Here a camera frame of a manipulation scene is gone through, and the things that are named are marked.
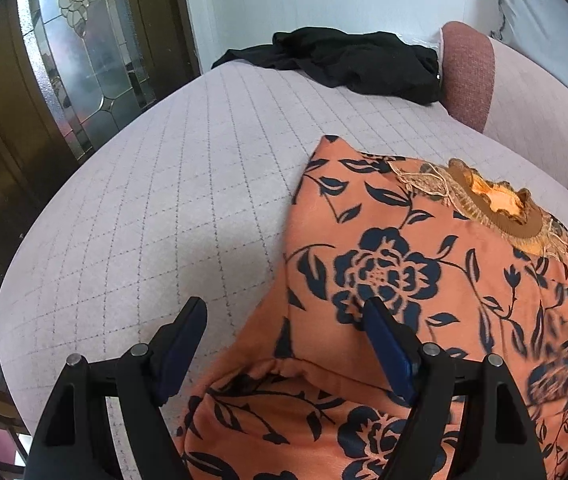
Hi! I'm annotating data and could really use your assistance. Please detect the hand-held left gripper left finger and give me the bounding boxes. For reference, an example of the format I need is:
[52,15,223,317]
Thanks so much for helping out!
[26,296,208,480]

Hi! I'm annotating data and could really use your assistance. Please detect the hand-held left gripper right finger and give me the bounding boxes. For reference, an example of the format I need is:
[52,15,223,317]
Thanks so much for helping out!
[363,296,547,480]

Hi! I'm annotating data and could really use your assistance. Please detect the orange floral garment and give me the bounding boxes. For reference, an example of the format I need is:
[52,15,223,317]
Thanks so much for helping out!
[174,135,568,480]

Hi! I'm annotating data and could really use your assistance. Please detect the pink bolster cushion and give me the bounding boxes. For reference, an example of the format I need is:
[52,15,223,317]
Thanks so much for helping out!
[436,21,568,196]

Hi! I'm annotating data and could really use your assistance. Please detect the black cloth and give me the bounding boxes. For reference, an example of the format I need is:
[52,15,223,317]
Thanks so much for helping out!
[211,26,445,107]

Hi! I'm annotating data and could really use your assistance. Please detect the clear plastic wrap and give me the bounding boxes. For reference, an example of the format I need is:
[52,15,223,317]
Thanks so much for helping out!
[399,34,444,55]

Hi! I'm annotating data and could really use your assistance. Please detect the wooden stained glass door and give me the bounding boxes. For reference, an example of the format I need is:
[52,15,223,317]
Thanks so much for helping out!
[0,0,202,281]

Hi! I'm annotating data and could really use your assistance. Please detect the grey pillow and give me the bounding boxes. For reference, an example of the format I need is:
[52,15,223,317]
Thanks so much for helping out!
[486,0,568,111]

